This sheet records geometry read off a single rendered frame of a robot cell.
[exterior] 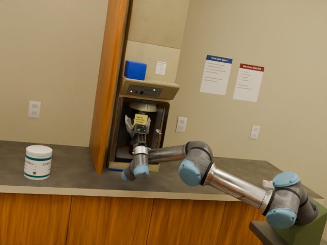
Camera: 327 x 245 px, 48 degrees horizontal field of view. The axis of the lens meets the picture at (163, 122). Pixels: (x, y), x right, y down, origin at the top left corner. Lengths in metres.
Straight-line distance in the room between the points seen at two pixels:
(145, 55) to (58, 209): 0.97
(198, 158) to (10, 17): 1.49
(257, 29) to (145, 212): 1.58
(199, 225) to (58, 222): 0.81
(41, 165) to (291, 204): 1.21
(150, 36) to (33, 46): 0.78
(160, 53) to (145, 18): 0.22
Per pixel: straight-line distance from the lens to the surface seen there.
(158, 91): 2.13
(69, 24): 2.52
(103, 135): 2.11
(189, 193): 2.13
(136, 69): 2.05
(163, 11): 2.18
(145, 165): 1.84
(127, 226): 2.15
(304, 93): 3.22
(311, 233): 1.88
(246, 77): 2.91
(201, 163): 1.66
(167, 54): 2.19
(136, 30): 2.14
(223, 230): 2.38
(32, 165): 2.01
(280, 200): 1.67
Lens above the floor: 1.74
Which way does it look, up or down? 12 degrees down
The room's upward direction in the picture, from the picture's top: 10 degrees clockwise
